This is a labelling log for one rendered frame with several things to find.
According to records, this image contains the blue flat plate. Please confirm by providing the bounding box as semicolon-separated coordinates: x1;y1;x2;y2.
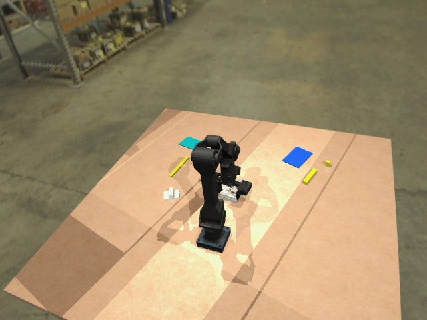
282;147;313;168

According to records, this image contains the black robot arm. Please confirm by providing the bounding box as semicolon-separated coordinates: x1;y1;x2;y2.
191;135;241;244

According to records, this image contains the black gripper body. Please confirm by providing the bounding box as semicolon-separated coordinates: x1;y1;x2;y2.
216;168;252;195

